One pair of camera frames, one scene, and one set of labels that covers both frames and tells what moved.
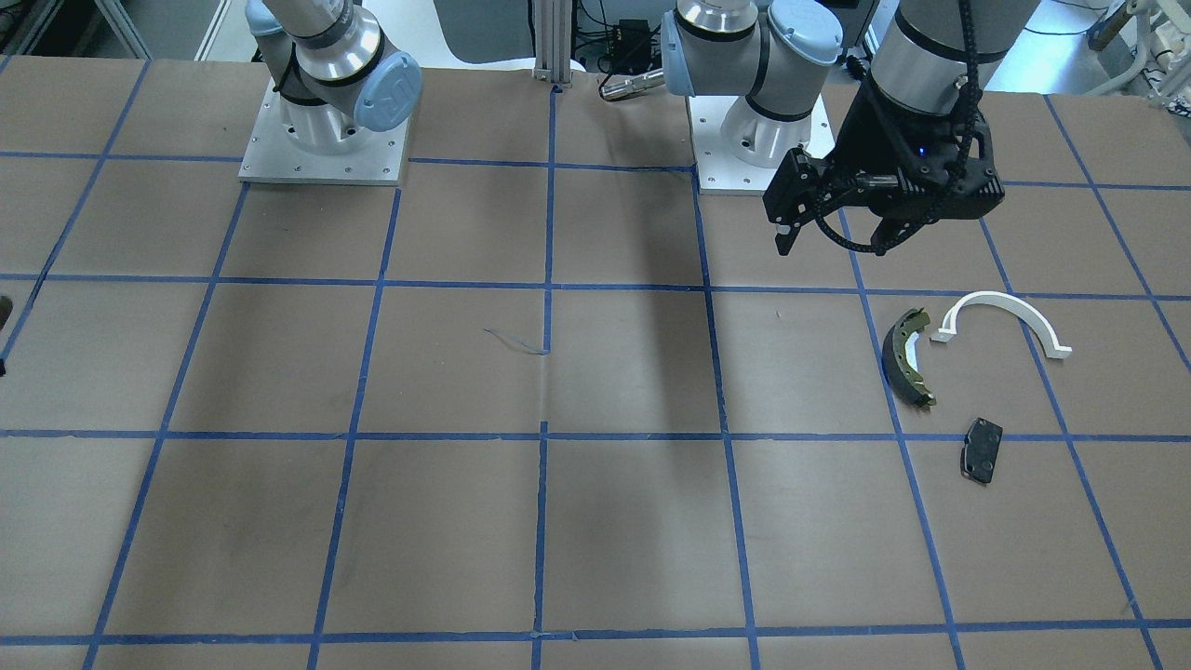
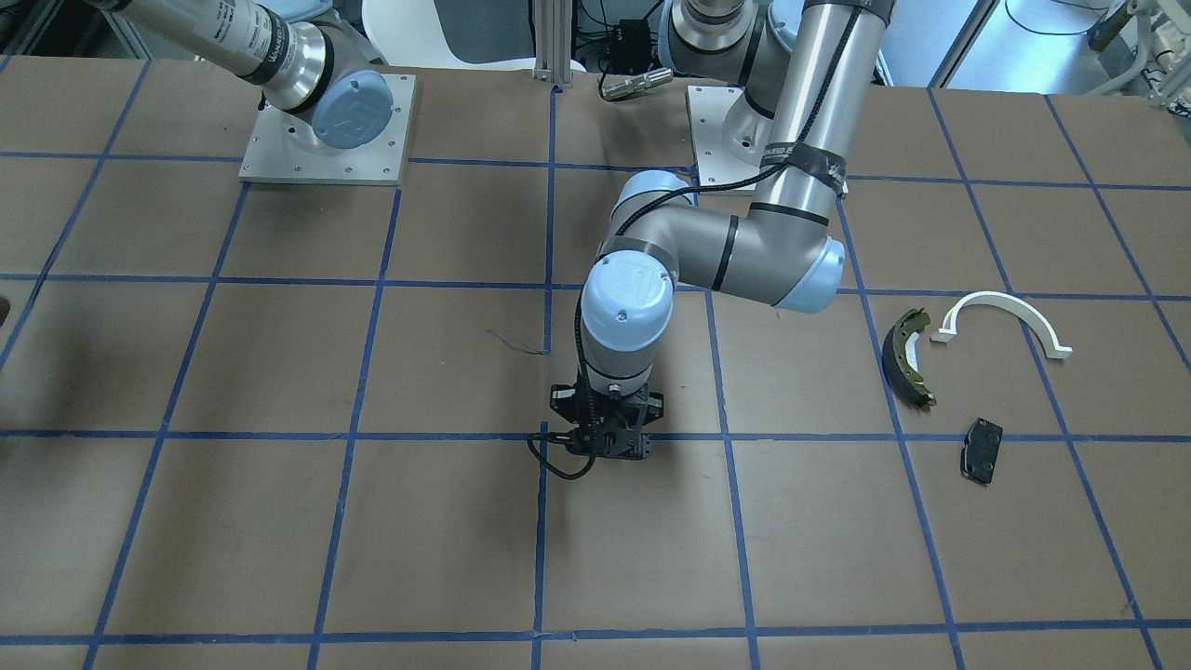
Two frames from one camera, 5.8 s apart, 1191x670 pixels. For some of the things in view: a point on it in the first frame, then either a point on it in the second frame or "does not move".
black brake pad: (983, 442) does not move
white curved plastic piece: (946, 329) does not move
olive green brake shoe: (898, 368) does not move
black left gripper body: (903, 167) → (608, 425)
